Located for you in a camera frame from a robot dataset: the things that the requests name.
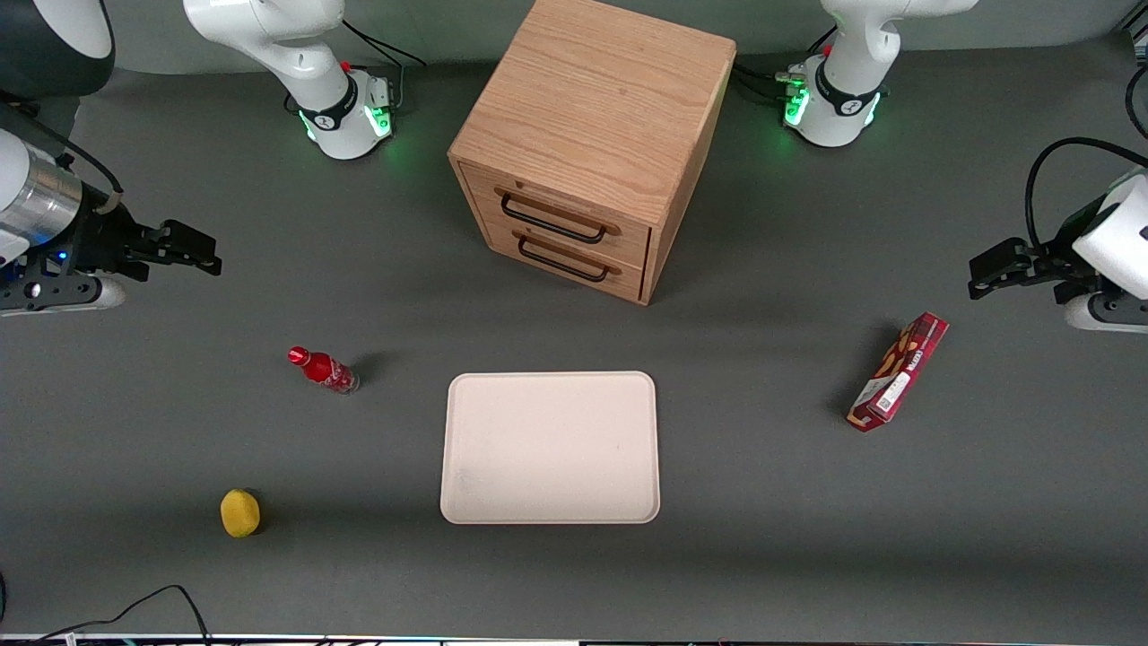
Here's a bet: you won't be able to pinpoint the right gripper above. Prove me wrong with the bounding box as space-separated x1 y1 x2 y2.
0 208 223 317

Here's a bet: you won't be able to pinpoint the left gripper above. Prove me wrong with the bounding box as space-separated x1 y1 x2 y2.
968 237 1148 335

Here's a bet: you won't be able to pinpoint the red coke bottle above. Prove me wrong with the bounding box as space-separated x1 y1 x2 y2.
287 345 361 396

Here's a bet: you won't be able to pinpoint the beige rectangular tray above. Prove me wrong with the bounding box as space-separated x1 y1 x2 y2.
439 371 662 526

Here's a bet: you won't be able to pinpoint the red snack box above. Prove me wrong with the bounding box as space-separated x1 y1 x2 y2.
847 311 950 433

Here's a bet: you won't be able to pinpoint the yellow lemon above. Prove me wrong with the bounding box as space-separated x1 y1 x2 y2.
220 488 262 539

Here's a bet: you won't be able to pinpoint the wooden drawer front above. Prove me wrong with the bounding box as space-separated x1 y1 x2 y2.
477 215 648 303
458 163 653 270

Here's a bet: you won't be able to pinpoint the wooden drawer cabinet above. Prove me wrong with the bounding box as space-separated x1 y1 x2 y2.
448 0 738 307

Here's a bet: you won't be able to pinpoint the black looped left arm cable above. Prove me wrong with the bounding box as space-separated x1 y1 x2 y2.
1025 137 1148 254

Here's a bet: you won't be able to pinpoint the black hanging side cable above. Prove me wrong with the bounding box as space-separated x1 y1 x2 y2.
1126 63 1148 141

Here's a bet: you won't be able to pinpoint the black right arm base cable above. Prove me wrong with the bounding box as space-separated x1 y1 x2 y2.
341 18 428 110

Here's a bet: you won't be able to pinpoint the black left arm base cables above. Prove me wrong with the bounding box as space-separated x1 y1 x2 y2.
731 25 837 105

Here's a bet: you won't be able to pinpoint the black cable at table edge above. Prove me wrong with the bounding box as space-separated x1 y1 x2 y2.
0 585 213 646

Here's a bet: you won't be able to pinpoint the black metal drawer handle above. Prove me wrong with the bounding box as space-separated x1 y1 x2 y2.
500 192 610 246
517 234 612 284

